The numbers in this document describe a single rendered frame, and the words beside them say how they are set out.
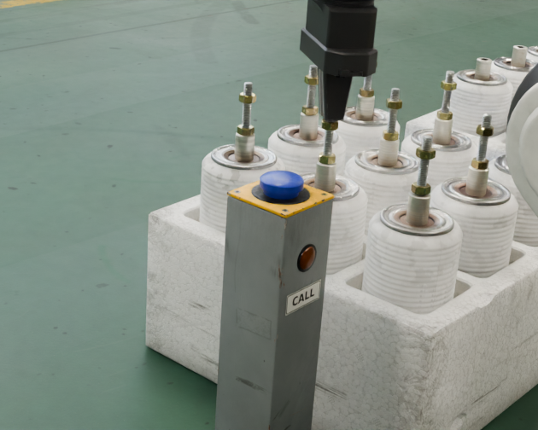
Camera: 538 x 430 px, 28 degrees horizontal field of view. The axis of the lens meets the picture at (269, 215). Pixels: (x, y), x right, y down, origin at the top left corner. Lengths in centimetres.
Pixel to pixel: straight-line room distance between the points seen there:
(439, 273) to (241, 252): 22
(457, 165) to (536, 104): 55
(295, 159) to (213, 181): 12
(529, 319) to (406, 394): 22
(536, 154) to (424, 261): 33
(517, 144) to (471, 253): 41
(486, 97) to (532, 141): 85
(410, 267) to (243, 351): 19
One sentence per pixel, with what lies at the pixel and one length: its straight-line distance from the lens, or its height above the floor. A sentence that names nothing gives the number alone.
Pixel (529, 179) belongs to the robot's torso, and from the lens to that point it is 77.
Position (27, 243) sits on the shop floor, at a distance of 160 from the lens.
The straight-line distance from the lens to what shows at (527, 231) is 128.
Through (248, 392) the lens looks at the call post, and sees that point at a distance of 103.
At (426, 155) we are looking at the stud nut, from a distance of 107.
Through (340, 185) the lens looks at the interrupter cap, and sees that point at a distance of 117.
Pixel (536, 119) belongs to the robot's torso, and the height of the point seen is 46.
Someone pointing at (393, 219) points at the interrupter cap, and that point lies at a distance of 109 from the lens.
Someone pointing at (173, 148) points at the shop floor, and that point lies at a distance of 198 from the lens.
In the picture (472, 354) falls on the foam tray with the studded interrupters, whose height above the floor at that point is 12.
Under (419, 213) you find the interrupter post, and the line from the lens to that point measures 109.
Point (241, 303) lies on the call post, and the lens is 99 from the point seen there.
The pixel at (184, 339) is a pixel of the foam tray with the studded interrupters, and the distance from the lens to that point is 128.
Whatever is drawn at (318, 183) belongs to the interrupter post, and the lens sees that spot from 115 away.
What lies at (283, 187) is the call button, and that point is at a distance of 95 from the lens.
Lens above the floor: 68
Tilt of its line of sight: 23 degrees down
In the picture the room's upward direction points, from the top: 4 degrees clockwise
